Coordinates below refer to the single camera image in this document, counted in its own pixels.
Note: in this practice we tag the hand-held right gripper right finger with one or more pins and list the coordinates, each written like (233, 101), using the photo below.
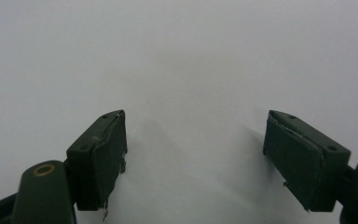
(304, 158)

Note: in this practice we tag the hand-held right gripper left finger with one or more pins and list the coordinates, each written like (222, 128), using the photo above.
(101, 158)

